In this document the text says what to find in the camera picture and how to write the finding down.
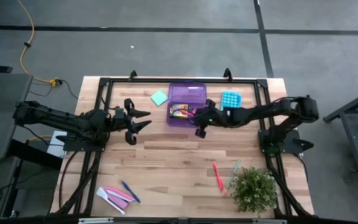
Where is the light blue calculator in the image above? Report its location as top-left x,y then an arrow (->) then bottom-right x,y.
221,90 -> 243,110

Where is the yellow extension cable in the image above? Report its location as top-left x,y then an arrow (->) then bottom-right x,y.
17,0 -> 62,88

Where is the black crossbar with silver brackets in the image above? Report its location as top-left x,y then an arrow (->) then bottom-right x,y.
51,216 -> 358,224

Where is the grey metal rack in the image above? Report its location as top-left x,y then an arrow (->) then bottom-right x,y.
323,85 -> 358,183

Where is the purple plastic pencil case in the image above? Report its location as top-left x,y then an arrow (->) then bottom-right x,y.
165,81 -> 207,128

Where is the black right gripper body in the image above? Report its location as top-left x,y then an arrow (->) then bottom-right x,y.
196,99 -> 231,139

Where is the green sticky note pad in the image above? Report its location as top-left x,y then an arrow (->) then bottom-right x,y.
150,90 -> 169,107

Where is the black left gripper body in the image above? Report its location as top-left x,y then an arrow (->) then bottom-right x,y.
116,98 -> 137,146

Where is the crayon box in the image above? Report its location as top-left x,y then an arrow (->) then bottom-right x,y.
169,104 -> 190,119

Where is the grey desk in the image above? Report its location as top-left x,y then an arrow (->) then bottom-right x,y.
0,73 -> 34,161

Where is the pink and white stapler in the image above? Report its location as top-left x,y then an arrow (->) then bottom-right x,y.
96,185 -> 135,216

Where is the thin black floor cable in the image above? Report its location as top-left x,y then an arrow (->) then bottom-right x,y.
29,79 -> 79,100

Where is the blue pen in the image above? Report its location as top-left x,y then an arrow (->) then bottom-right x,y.
120,179 -> 141,204

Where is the black metal table frame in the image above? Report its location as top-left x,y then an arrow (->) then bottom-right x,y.
50,68 -> 315,218

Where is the small artificial green plant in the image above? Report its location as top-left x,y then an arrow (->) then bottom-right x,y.
231,166 -> 280,215

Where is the orange-red pen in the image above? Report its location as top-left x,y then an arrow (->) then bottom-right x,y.
212,161 -> 224,191

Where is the white box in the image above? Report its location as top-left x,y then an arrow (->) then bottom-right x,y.
47,130 -> 67,159

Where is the green pencil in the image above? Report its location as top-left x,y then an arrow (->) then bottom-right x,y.
224,159 -> 241,195

